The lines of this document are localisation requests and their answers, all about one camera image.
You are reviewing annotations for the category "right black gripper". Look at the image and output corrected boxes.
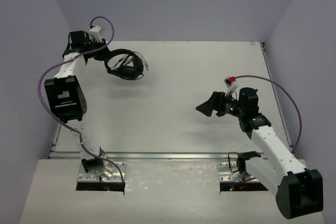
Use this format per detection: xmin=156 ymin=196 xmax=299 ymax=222
xmin=196 ymin=91 xmax=245 ymax=119

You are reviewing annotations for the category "black headset with microphone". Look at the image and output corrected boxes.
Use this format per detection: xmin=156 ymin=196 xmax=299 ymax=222
xmin=104 ymin=49 xmax=144 ymax=80

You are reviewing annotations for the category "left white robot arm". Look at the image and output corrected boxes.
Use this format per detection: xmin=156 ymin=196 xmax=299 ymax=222
xmin=44 ymin=26 xmax=106 ymax=178

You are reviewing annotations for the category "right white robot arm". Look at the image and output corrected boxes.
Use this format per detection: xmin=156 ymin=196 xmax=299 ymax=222
xmin=196 ymin=88 xmax=324 ymax=219

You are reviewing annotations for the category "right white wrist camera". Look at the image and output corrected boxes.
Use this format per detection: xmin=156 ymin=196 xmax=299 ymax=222
xmin=224 ymin=76 xmax=238 ymax=99

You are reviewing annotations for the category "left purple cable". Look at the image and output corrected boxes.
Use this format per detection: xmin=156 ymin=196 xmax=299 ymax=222
xmin=37 ymin=16 xmax=125 ymax=183

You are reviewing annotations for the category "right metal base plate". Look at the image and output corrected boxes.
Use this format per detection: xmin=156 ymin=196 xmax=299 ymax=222
xmin=218 ymin=161 xmax=257 ymax=183

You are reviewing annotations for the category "metal base plate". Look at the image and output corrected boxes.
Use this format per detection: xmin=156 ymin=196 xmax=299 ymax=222
xmin=218 ymin=161 xmax=257 ymax=183
xmin=77 ymin=161 xmax=122 ymax=183

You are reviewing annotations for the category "aluminium rail front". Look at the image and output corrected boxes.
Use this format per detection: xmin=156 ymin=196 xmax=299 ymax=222
xmin=49 ymin=151 xmax=271 ymax=159

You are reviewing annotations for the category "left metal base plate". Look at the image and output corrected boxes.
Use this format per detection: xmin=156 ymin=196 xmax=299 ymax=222
xmin=77 ymin=161 xmax=122 ymax=183

